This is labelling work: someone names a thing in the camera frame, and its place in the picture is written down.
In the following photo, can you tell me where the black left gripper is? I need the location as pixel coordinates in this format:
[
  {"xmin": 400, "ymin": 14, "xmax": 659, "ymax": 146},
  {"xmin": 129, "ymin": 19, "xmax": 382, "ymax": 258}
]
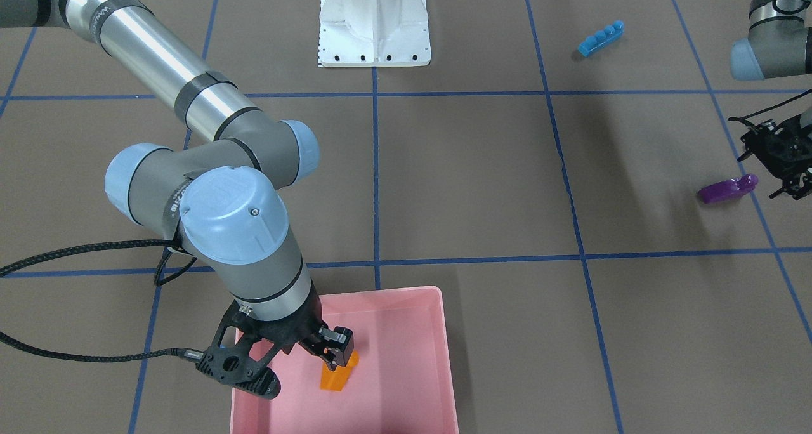
[{"xmin": 737, "ymin": 114, "xmax": 811, "ymax": 200}]

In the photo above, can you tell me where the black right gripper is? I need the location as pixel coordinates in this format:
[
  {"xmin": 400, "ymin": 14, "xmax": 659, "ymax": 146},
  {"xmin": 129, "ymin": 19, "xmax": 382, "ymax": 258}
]
[{"xmin": 238, "ymin": 298, "xmax": 355, "ymax": 367}]

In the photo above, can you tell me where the orange sloped toy block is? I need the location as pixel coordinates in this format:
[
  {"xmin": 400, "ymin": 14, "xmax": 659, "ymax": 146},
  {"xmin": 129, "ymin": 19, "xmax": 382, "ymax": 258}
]
[{"xmin": 319, "ymin": 351, "xmax": 360, "ymax": 391}]

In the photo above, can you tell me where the purple sloped toy block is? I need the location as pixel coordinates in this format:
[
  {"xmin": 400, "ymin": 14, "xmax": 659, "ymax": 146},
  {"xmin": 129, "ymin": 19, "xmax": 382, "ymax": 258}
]
[{"xmin": 698, "ymin": 173, "xmax": 759, "ymax": 204}]

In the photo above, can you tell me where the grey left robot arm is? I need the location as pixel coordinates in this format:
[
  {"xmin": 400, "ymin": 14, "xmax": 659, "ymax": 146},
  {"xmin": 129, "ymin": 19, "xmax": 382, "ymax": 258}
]
[{"xmin": 729, "ymin": 0, "xmax": 811, "ymax": 200}]

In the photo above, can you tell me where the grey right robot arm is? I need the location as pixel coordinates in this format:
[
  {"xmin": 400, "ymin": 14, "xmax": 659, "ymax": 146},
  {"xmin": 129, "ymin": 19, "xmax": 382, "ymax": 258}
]
[{"xmin": 2, "ymin": 0, "xmax": 353, "ymax": 369}]

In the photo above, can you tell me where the pink plastic box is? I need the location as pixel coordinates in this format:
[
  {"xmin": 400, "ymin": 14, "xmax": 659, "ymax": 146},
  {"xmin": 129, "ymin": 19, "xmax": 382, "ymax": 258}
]
[{"xmin": 231, "ymin": 286, "xmax": 459, "ymax": 433}]

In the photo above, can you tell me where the long blue studded block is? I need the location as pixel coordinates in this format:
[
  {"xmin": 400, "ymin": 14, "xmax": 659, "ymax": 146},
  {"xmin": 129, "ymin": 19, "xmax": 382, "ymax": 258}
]
[{"xmin": 577, "ymin": 20, "xmax": 625, "ymax": 58}]

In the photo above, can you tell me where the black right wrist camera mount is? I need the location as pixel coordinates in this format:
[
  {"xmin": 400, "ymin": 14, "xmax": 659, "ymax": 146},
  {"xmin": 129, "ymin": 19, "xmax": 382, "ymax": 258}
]
[{"xmin": 185, "ymin": 301, "xmax": 282, "ymax": 400}]

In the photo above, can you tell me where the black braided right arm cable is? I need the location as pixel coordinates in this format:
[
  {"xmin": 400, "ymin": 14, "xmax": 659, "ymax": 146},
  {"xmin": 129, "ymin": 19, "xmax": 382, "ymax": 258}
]
[{"xmin": 0, "ymin": 239, "xmax": 207, "ymax": 364}]

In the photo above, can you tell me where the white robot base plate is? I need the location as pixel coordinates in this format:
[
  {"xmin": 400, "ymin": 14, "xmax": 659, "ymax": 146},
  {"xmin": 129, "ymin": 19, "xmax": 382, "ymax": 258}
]
[{"xmin": 317, "ymin": 0, "xmax": 432, "ymax": 68}]

